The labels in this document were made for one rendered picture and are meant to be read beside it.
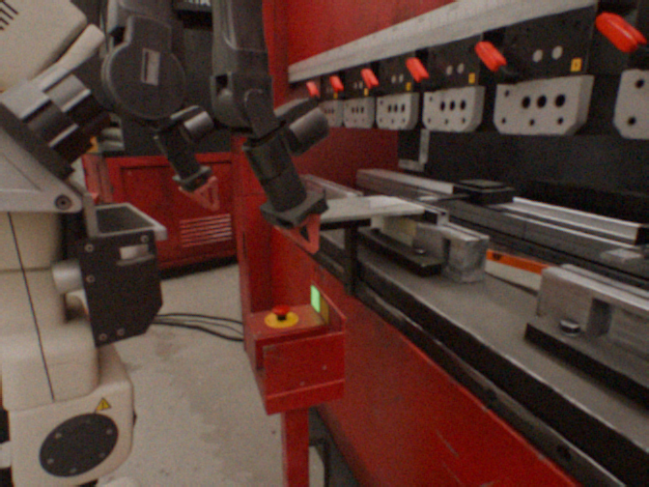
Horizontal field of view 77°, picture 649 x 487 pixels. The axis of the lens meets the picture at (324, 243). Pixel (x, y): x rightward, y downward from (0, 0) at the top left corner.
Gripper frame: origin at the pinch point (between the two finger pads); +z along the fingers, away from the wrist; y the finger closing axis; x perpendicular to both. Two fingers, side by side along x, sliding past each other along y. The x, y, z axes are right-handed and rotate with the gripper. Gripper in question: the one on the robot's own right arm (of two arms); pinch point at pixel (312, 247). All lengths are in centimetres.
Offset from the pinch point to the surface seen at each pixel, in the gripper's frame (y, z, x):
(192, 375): 123, 96, 32
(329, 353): 1.8, 22.5, 5.7
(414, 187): 40, 35, -63
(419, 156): 11.6, 7.0, -40.2
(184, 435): 86, 88, 46
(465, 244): -7.3, 17.8, -26.8
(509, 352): -26.8, 18.0, -8.5
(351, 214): 12.9, 8.5, -17.5
